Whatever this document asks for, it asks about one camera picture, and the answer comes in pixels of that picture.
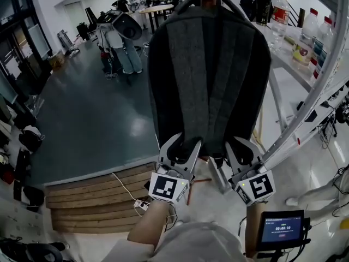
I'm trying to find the black bag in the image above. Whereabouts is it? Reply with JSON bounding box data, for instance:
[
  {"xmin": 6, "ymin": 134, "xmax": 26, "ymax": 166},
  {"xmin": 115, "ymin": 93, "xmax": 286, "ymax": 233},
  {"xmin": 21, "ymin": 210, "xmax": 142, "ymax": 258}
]
[{"xmin": 18, "ymin": 129, "xmax": 44, "ymax": 152}]

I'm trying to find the stack of colourful boxes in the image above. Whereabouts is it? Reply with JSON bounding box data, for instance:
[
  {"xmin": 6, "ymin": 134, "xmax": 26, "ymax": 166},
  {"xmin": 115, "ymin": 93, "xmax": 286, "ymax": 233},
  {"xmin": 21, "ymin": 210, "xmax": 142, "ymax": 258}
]
[{"xmin": 309, "ymin": 38, "xmax": 328, "ymax": 78}]

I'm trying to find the person's left forearm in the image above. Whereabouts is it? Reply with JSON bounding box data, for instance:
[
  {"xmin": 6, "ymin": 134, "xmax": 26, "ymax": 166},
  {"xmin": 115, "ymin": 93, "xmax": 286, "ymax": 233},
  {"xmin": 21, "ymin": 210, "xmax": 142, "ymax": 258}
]
[{"xmin": 127, "ymin": 200, "xmax": 171, "ymax": 254}]

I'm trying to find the clear bottle red cap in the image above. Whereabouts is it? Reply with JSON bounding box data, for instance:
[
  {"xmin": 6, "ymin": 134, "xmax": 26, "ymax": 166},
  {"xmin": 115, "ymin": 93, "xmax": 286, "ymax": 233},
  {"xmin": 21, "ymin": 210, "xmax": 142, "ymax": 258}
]
[{"xmin": 315, "ymin": 16, "xmax": 335, "ymax": 65}]

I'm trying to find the black office chair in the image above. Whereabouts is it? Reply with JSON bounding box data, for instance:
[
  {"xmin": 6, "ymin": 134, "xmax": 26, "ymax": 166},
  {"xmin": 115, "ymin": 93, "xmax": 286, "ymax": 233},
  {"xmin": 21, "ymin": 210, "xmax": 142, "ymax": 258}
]
[{"xmin": 0, "ymin": 236, "xmax": 66, "ymax": 262}]

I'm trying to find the person's right forearm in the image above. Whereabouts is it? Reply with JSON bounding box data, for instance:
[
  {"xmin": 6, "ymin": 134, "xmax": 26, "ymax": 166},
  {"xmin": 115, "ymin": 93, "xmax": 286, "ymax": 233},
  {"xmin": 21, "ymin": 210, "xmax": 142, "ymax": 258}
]
[{"xmin": 245, "ymin": 200, "xmax": 267, "ymax": 259}]

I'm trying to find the white cable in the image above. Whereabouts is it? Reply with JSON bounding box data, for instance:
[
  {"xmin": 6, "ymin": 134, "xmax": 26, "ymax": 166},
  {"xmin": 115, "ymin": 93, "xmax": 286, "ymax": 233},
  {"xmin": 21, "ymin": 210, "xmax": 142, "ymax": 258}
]
[{"xmin": 111, "ymin": 172, "xmax": 140, "ymax": 203}]

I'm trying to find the dark grey backpack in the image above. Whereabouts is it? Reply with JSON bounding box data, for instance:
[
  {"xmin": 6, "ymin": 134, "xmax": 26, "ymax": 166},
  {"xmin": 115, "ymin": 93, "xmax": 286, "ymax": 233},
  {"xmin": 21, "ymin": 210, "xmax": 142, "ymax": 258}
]
[{"xmin": 147, "ymin": 0, "xmax": 272, "ymax": 169}]

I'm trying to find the wooden pallet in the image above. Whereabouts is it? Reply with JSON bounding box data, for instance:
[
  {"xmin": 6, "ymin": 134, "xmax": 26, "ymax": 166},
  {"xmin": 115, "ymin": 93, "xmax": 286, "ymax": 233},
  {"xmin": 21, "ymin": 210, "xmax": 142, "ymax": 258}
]
[{"xmin": 44, "ymin": 162, "xmax": 158, "ymax": 234}]

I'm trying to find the clear bottle red label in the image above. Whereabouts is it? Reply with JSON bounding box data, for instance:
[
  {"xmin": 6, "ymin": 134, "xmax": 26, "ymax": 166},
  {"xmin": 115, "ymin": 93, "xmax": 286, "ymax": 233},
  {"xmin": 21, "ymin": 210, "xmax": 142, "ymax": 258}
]
[{"xmin": 268, "ymin": 0, "xmax": 291, "ymax": 51}]

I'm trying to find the black timer screen device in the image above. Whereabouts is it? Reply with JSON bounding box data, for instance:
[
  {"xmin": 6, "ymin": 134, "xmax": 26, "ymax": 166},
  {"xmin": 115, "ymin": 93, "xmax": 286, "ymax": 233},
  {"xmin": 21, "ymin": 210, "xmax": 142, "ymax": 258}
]
[{"xmin": 255, "ymin": 210, "xmax": 312, "ymax": 252}]

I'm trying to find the white power strip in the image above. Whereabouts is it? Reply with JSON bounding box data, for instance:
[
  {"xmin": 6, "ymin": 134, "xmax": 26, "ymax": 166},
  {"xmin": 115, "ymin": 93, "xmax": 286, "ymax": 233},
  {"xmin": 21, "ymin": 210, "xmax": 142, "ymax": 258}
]
[{"xmin": 133, "ymin": 200, "xmax": 151, "ymax": 211}]

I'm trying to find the white metal frame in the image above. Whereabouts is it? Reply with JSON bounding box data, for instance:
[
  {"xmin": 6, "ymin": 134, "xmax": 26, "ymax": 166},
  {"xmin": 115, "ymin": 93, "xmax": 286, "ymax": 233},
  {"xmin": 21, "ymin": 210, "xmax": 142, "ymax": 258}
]
[{"xmin": 261, "ymin": 0, "xmax": 349, "ymax": 174}]

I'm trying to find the person's white shirt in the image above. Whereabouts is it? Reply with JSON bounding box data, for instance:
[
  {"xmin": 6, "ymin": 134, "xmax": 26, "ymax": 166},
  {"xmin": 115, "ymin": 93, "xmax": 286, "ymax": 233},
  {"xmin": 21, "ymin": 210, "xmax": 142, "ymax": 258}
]
[{"xmin": 101, "ymin": 221, "xmax": 249, "ymax": 262}]

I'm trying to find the round wooden table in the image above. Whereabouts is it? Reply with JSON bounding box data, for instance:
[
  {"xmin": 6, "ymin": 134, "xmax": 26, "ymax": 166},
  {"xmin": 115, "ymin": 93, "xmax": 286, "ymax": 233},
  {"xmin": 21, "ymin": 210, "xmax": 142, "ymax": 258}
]
[{"xmin": 139, "ymin": 4, "xmax": 175, "ymax": 35}]

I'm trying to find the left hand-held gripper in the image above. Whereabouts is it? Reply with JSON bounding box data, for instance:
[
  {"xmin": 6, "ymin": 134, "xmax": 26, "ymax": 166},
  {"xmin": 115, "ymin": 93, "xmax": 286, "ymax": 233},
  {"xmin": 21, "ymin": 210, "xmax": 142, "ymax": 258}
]
[{"xmin": 148, "ymin": 132, "xmax": 202, "ymax": 204}]

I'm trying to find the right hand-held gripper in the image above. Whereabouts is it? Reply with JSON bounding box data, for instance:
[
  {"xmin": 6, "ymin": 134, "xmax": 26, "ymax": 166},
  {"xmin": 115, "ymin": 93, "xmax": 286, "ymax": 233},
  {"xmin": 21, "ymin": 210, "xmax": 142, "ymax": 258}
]
[{"xmin": 225, "ymin": 136, "xmax": 276, "ymax": 206}]

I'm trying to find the white table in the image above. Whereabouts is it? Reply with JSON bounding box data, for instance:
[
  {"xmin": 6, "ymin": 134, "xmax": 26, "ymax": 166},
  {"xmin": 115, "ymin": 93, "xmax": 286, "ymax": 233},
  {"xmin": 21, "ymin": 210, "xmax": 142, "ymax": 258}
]
[{"xmin": 252, "ymin": 22, "xmax": 321, "ymax": 92}]

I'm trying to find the clear bottle yellow label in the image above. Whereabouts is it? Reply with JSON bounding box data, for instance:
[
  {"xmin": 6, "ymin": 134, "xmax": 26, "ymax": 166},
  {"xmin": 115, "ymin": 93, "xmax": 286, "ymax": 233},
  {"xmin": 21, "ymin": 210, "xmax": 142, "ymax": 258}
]
[{"xmin": 292, "ymin": 8, "xmax": 320, "ymax": 67}]

